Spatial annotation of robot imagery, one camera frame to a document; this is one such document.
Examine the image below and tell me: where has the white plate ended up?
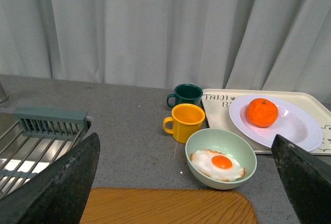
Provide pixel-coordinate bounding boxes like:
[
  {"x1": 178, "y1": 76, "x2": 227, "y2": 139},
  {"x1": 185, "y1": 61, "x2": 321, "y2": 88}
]
[{"x1": 229, "y1": 94, "x2": 323, "y2": 152}]

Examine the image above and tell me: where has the light green bowl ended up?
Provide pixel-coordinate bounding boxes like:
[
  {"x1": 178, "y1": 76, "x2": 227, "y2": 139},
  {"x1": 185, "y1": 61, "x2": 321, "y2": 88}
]
[{"x1": 185, "y1": 128, "x2": 257, "y2": 190}]

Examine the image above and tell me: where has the fried egg toy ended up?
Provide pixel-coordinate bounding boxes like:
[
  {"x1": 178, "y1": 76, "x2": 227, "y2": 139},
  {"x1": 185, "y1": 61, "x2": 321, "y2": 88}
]
[{"x1": 190, "y1": 149, "x2": 246, "y2": 182}]

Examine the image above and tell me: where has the dark green mug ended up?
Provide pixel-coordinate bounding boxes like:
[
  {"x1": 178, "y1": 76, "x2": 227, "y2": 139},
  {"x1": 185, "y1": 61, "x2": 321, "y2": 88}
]
[{"x1": 166, "y1": 83, "x2": 203, "y2": 108}]

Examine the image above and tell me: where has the grey curtain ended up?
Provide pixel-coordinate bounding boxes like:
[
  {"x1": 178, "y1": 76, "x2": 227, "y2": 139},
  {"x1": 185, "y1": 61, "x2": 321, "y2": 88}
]
[{"x1": 1, "y1": 0, "x2": 330, "y2": 103}]

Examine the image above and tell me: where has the cream bear tray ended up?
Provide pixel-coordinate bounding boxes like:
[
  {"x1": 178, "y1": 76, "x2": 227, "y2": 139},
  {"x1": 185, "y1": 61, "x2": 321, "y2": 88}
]
[{"x1": 202, "y1": 89, "x2": 330, "y2": 156}]

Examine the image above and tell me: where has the wooden cutting board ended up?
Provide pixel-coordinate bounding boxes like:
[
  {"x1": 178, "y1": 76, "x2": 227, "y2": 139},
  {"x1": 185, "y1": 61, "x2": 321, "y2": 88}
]
[{"x1": 80, "y1": 187, "x2": 258, "y2": 223}]

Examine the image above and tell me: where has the orange fruit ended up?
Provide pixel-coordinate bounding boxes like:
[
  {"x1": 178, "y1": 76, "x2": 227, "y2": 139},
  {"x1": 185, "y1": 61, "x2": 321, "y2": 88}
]
[{"x1": 246, "y1": 98, "x2": 279, "y2": 128}]

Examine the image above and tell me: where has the green dish drying rack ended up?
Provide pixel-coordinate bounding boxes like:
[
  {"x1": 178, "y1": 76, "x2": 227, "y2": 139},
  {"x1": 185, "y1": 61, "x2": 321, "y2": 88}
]
[{"x1": 1, "y1": 106, "x2": 93, "y2": 198}]

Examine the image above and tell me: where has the yellow mug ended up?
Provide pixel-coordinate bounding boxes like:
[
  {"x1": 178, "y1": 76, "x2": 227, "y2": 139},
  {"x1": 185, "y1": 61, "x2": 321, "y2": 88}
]
[{"x1": 162, "y1": 103, "x2": 205, "y2": 144}]

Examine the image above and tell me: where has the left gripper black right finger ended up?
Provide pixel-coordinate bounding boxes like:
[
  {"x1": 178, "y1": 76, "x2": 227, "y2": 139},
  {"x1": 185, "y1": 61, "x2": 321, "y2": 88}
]
[{"x1": 271, "y1": 134, "x2": 330, "y2": 223}]

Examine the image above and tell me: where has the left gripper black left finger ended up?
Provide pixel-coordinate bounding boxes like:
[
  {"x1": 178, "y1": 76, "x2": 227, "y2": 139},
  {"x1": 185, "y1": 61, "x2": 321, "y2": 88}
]
[{"x1": 1, "y1": 133, "x2": 100, "y2": 223}]

